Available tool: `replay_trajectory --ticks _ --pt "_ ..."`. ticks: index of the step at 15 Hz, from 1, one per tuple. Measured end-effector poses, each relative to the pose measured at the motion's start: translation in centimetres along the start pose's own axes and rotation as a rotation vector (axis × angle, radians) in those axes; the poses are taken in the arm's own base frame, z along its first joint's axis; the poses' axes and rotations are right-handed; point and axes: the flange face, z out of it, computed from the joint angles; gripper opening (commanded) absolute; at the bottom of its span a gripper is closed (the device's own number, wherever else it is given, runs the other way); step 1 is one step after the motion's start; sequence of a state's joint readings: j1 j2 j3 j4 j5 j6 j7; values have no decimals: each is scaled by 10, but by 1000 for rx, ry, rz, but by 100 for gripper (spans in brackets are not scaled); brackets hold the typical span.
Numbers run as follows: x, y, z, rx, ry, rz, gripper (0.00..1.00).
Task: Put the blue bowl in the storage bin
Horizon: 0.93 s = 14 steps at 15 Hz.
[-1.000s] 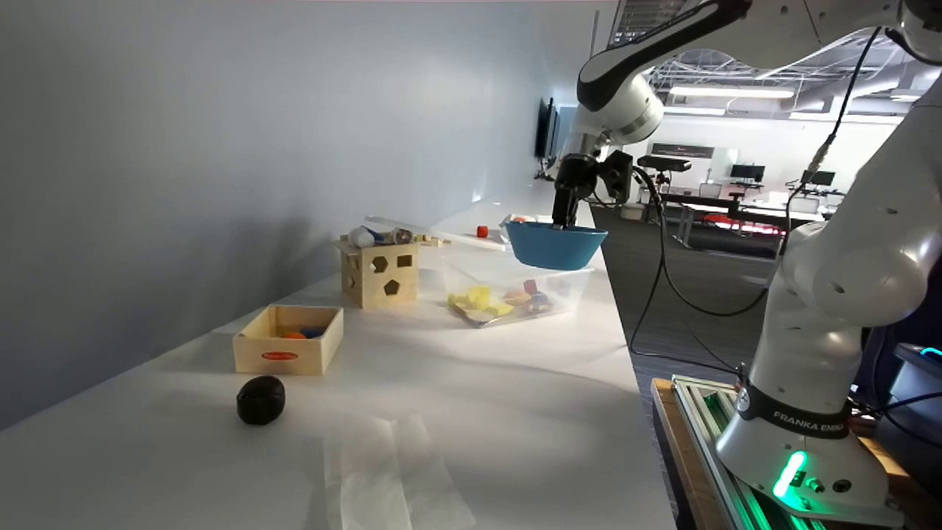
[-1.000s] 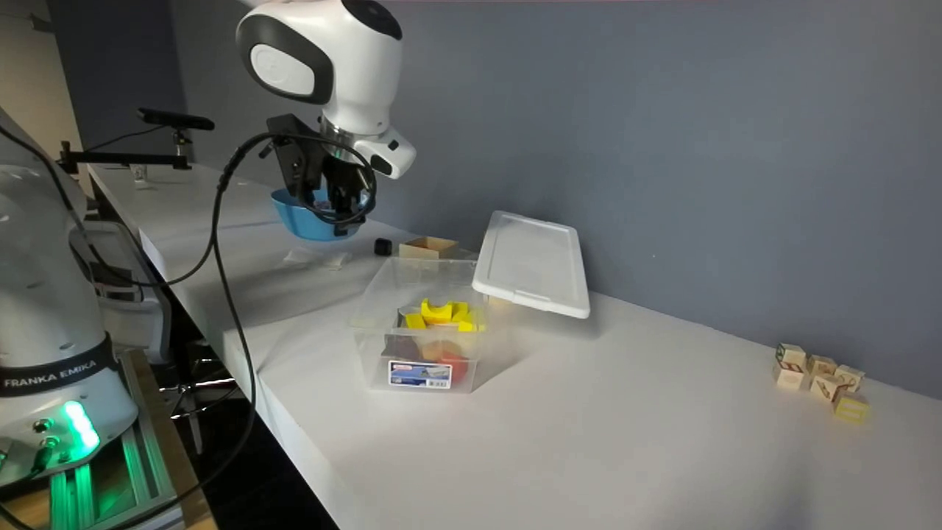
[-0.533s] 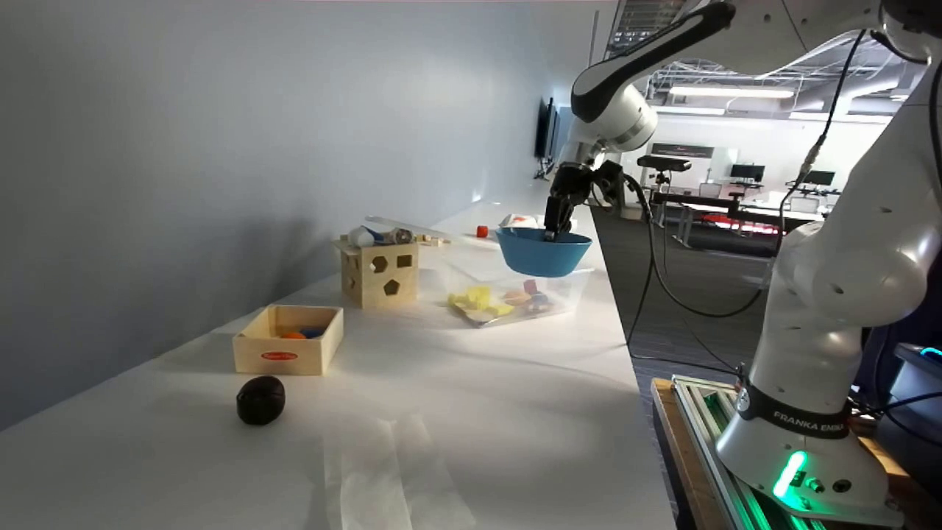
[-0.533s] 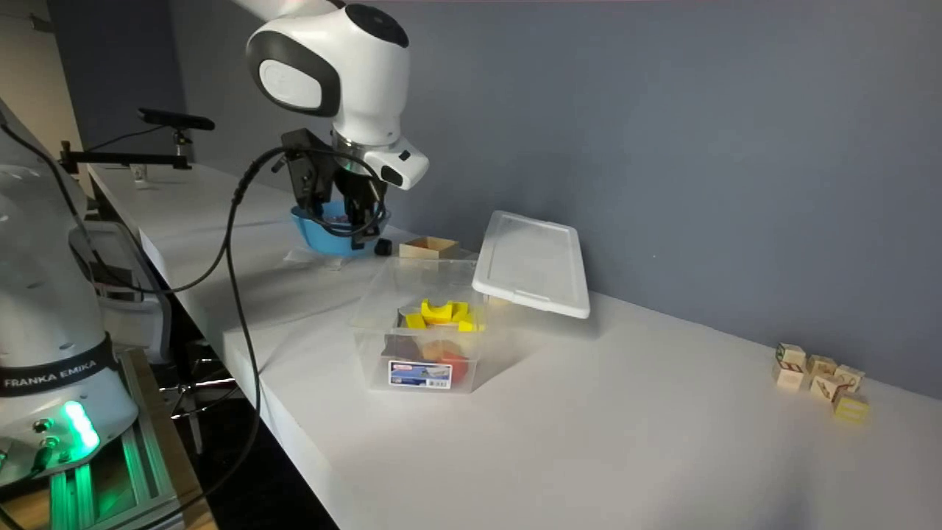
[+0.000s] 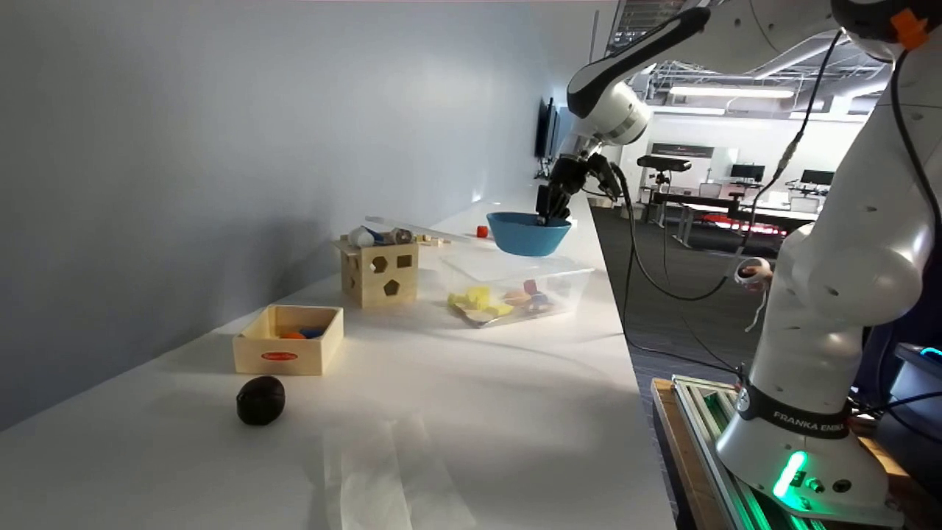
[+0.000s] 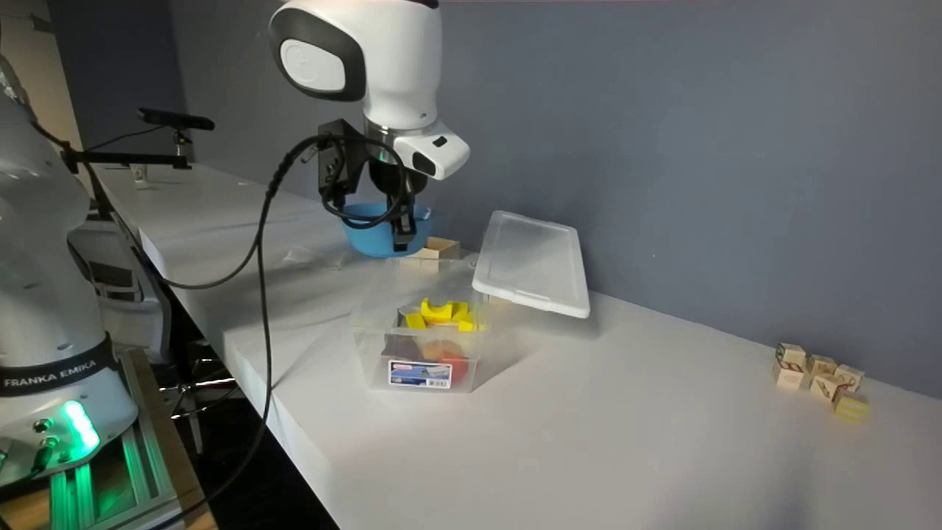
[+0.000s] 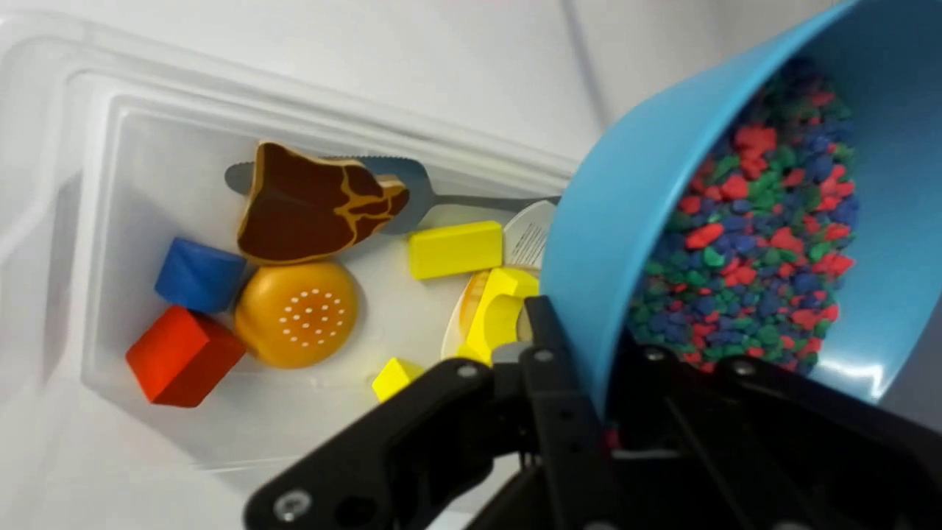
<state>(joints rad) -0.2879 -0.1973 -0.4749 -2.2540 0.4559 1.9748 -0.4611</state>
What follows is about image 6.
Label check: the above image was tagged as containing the white equipment box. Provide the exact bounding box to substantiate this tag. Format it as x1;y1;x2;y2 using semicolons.
64;218;171;365

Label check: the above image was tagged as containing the yellow toy piece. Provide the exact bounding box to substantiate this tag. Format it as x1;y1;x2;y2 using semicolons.
397;299;486;337

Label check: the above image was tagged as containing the blue bowl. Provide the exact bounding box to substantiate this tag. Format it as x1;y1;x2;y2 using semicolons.
341;200;436;263

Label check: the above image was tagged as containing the black cable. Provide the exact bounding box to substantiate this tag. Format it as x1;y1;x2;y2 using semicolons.
145;132;420;530

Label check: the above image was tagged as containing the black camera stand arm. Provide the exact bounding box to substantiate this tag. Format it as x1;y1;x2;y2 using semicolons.
58;138;196;181

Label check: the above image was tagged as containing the clear plastic storage bin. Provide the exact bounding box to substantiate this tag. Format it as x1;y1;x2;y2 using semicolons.
351;253;523;397

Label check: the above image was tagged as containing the wooden base board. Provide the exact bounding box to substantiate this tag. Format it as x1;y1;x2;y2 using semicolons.
0;343;221;530

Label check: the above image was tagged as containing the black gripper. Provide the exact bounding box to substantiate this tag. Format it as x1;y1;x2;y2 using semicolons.
364;145;433;256

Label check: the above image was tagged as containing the red block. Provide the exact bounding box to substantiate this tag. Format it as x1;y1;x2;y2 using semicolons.
427;340;479;382

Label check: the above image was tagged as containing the aluminium profile rail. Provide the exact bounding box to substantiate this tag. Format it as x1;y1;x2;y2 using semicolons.
42;428;192;530

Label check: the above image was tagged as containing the brown block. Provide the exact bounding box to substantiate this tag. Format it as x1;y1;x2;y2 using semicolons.
380;334;436;365

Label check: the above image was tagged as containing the flat wooden block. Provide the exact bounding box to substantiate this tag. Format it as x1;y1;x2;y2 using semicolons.
401;237;466;272

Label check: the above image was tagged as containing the clear plastic bin lid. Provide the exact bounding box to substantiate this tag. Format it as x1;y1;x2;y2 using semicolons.
470;206;595;324

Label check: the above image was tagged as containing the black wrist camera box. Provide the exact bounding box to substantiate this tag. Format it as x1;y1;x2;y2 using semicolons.
316;117;371;216

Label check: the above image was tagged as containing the black stereo camera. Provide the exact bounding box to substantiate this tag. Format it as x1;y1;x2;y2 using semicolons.
135;107;217;137

